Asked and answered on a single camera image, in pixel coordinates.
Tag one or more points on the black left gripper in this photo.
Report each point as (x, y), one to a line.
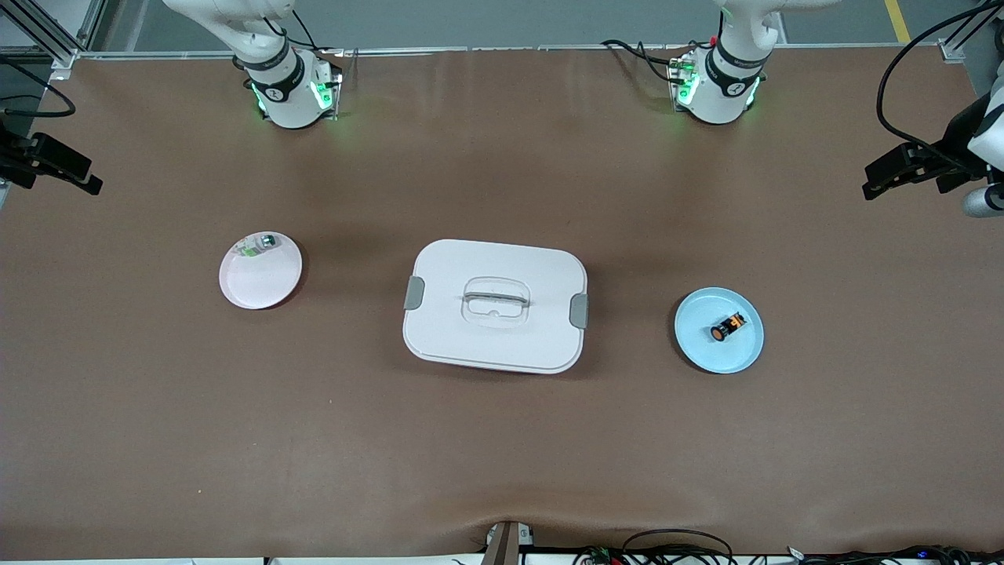
(951, 149)

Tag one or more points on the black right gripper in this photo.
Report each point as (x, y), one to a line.
(9, 151)

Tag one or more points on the orange push button switch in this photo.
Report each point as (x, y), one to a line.
(726, 328)

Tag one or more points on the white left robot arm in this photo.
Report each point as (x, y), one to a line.
(722, 86)

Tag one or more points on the pink round plate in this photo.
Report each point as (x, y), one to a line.
(259, 282)

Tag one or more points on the light blue round plate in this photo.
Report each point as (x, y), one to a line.
(718, 353)

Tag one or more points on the grey box latch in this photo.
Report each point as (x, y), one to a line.
(579, 311)
(414, 293)

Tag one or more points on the white lidded storage box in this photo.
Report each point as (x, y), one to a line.
(494, 341)

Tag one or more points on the aluminium frame strut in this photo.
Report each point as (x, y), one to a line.
(47, 35)
(961, 43)

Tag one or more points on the green push button switch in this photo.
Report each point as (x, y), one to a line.
(259, 245)

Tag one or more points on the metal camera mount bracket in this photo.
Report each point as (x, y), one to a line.
(506, 543)

